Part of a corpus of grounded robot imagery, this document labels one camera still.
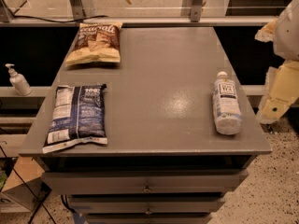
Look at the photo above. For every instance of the cardboard box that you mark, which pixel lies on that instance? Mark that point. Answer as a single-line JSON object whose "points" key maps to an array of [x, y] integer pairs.
{"points": [[19, 193]]}

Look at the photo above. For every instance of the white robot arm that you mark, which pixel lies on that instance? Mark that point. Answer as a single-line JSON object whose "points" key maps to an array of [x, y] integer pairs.
{"points": [[284, 33]]}

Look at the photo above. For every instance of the middle grey drawer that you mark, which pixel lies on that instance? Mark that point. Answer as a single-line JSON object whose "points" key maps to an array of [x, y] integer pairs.
{"points": [[146, 204]]}

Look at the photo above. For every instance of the metal frame post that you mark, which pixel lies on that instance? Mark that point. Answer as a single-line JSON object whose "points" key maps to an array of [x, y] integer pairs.
{"points": [[82, 9], [192, 9]]}

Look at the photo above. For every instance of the left metal frame post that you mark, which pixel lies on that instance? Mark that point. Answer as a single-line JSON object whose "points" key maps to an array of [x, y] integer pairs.
{"points": [[82, 9]]}

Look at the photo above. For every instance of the white pump dispenser bottle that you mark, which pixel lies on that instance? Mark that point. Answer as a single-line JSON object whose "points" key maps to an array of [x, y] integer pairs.
{"points": [[18, 81]]}

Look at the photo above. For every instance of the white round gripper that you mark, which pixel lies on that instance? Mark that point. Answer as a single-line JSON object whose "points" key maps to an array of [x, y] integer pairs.
{"points": [[288, 34]]}

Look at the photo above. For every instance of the grey drawer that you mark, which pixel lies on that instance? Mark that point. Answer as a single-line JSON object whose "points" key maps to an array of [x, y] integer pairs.
{"points": [[146, 204], [149, 219], [82, 183]]}

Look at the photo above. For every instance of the top grey drawer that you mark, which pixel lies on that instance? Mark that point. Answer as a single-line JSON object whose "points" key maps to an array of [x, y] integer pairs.
{"points": [[82, 183]]}

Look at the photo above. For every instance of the bottom grey drawer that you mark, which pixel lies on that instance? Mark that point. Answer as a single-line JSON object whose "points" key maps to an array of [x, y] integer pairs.
{"points": [[149, 219]]}

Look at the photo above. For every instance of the blue white snack bag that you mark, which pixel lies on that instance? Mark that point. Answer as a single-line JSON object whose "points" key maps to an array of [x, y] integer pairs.
{"points": [[78, 118]]}

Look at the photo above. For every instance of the grey drawer cabinet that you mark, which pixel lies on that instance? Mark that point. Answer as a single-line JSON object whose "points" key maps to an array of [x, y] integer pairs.
{"points": [[158, 110]]}

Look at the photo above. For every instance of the blue label plastic bottle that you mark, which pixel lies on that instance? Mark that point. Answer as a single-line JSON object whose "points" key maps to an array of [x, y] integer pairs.
{"points": [[226, 108]]}

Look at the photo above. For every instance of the right metal frame post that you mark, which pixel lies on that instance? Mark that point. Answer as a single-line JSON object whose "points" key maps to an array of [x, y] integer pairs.
{"points": [[192, 9]]}

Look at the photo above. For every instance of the brown sea salt chip bag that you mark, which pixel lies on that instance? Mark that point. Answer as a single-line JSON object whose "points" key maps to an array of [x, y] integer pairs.
{"points": [[96, 42]]}

